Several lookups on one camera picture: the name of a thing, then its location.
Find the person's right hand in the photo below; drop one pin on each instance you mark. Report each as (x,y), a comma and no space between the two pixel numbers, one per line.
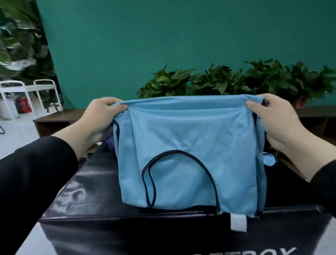
(281,123)

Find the person's left hand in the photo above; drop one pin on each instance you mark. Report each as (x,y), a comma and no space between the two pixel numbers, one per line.
(99,118)

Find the navy blue bag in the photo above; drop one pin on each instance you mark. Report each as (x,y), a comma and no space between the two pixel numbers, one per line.
(110,143)

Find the light blue vest black trim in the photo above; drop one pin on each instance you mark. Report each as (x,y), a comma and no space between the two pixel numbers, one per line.
(189,126)
(269,159)

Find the person's right forearm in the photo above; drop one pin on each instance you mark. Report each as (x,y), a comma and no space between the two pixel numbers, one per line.
(317,168)

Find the person's left forearm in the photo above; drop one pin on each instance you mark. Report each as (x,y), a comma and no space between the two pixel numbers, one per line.
(36,178)

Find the wooden shelf cabinet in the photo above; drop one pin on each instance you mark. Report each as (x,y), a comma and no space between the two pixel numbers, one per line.
(52,118)

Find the green plant in red pot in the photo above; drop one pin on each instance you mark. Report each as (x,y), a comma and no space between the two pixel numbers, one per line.
(309,81)
(218,79)
(165,81)

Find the black leather bench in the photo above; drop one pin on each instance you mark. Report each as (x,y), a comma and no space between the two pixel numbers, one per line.
(78,199)

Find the white wheeled cart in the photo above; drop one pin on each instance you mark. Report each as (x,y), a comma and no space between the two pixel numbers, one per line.
(15,84)

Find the white metal rack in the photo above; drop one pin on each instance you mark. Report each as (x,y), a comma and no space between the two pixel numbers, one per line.
(23,37)

